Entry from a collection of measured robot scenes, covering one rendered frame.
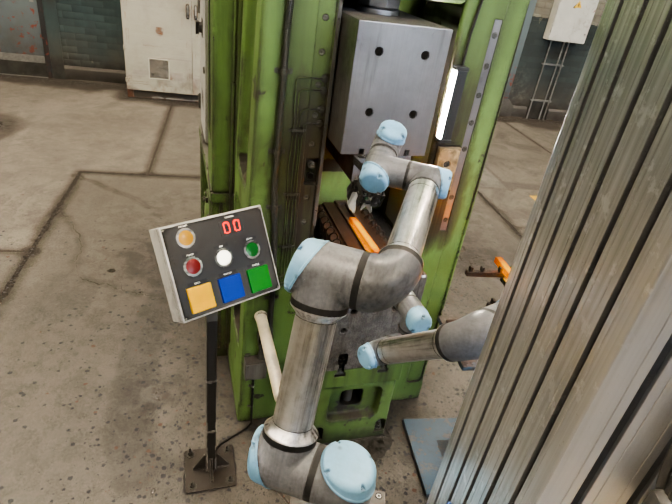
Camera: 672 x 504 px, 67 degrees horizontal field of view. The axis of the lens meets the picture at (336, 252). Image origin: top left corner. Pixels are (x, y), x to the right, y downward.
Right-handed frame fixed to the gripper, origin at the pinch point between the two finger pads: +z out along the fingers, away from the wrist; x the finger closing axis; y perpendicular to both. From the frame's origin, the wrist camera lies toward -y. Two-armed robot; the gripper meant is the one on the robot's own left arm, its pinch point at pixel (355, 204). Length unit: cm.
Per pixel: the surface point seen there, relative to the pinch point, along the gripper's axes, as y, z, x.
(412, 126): -21.6, -13.1, 20.4
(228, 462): 51, 112, -36
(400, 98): -25.6, -20.8, 14.4
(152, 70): -454, 331, -76
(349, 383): 33, 81, 13
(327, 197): -42, 52, 10
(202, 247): 8.0, 9.5, -46.7
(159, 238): 7, 5, -58
